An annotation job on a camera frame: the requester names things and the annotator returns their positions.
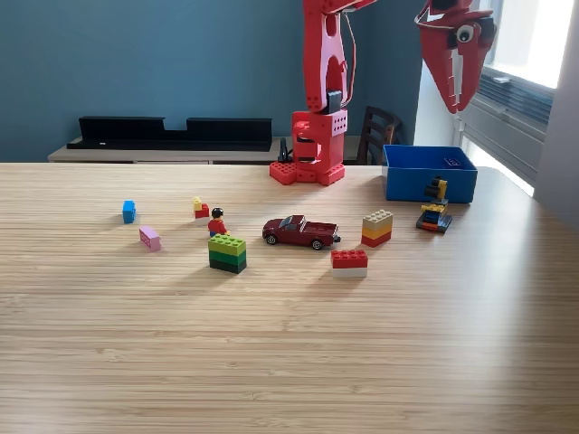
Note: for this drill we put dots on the purple pink brick stack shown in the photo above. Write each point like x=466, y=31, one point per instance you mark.
x=452, y=162

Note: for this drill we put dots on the green lego brick stack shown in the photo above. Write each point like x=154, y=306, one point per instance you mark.
x=227, y=255

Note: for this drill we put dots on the pink lego brick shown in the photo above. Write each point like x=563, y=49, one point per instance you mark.
x=150, y=238

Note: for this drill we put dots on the blue plastic bin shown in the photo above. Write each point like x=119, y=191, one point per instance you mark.
x=407, y=185

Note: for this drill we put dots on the small blue lego brick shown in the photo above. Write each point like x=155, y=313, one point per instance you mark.
x=129, y=212

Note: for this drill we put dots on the grey vent unit under window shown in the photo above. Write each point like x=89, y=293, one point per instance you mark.
x=506, y=117

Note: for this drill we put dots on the bright window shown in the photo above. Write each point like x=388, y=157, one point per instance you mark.
x=534, y=36

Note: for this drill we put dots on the dark wooden chair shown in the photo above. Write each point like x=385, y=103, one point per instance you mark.
x=375, y=135

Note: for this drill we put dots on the small yellow toy digger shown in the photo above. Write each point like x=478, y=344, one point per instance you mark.
x=434, y=212

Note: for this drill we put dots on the tan orange red brick stack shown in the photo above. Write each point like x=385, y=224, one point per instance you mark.
x=376, y=229

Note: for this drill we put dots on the black table clamp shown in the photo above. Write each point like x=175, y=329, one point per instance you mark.
x=284, y=153

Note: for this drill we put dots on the dark red toy car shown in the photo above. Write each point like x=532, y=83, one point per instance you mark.
x=298, y=231

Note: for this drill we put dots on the toy figure red shirt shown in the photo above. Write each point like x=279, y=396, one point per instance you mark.
x=217, y=223

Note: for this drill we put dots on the yellow red white brick stack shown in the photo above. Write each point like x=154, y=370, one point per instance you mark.
x=202, y=211

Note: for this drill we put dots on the pale wooden sideboard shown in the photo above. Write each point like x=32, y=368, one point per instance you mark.
x=135, y=156

